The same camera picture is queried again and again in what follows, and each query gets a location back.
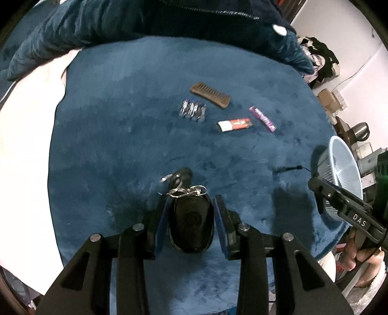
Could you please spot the brown wooden comb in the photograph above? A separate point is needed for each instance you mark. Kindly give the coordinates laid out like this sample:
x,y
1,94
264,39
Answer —
x,y
210,95

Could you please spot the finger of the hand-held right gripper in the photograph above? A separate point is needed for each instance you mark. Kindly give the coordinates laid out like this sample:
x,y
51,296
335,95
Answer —
x,y
348,209

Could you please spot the white bed sheet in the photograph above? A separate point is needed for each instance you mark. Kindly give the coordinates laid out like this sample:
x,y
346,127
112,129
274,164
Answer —
x,y
27,151

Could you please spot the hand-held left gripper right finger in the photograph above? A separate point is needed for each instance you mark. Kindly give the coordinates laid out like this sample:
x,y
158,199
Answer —
x,y
220,224

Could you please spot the black oval key fob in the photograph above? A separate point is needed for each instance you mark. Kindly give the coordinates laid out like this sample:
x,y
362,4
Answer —
x,y
189,224

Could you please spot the metal kettle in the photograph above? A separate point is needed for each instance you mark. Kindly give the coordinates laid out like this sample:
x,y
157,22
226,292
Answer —
x,y
360,130

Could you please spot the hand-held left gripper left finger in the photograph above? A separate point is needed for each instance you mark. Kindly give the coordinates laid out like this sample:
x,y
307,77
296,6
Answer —
x,y
160,224

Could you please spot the red and white lighter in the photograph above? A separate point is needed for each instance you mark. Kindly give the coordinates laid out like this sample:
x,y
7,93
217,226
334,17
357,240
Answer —
x,y
235,124

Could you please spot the cardboard box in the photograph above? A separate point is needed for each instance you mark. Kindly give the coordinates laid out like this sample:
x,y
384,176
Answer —
x,y
329,98

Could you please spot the pile of clothes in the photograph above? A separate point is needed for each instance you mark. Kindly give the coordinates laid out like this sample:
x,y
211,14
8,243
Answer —
x,y
319,57

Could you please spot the person's right hand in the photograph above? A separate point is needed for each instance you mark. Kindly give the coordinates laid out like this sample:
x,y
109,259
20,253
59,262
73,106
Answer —
x,y
351,257

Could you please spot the light blue ribbed basket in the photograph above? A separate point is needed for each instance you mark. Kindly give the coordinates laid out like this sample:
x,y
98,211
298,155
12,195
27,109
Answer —
x,y
342,169

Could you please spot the purple tube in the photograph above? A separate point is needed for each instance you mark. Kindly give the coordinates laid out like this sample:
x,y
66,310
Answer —
x,y
262,118

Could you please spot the small black key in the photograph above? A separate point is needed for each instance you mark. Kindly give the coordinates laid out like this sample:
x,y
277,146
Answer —
x,y
183,175

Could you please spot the white box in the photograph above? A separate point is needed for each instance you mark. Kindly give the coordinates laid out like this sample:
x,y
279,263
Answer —
x,y
365,154

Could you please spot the pack of dark batteries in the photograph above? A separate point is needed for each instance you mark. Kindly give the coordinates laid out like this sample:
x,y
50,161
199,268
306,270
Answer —
x,y
192,109

